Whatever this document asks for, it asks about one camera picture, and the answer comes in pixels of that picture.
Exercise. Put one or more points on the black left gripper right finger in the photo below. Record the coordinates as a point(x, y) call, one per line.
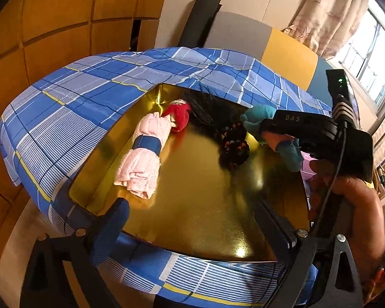
point(337, 283)

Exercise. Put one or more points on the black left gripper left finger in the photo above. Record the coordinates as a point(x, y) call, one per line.
point(46, 283)

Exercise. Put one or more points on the teal plush bear pink dress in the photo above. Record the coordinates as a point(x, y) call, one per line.
point(257, 121)

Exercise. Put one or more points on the black wig with beads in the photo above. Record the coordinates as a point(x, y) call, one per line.
point(217, 119)

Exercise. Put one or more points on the pink towel blue band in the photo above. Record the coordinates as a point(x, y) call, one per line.
point(139, 168)

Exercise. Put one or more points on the small red plush doll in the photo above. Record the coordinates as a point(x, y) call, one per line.
point(177, 113)

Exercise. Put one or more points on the person right hand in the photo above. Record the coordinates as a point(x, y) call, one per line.
point(366, 235)

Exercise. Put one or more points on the purple cardboard box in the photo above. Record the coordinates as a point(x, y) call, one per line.
point(306, 171)

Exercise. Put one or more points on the window with metal bars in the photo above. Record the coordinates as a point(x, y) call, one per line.
point(363, 55)

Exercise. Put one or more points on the grey yellow blue headboard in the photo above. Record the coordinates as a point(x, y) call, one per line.
point(281, 53)

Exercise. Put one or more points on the beige floral curtain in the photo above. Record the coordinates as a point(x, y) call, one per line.
point(325, 26)

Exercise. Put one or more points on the gold metal tin tray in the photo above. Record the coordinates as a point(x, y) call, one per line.
point(199, 208)

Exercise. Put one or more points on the blue plaid bed cover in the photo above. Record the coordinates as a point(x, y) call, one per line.
point(49, 129)

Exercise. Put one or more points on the black rolled mat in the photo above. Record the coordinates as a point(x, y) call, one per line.
point(199, 23)

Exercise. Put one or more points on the wooden wardrobe panels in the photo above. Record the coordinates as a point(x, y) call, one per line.
point(40, 36)

